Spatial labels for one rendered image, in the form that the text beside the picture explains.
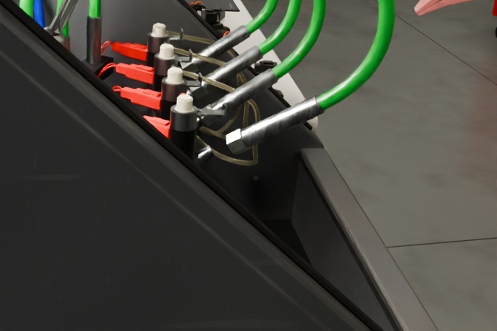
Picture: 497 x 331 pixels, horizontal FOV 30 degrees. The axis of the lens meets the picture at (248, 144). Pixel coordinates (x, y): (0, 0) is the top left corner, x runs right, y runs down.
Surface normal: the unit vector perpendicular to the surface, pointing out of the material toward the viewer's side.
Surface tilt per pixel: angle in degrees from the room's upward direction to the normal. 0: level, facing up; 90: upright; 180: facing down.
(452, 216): 0
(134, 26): 90
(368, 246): 0
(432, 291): 0
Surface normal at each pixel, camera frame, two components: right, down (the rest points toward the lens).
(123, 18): 0.19, 0.42
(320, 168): 0.09, -0.91
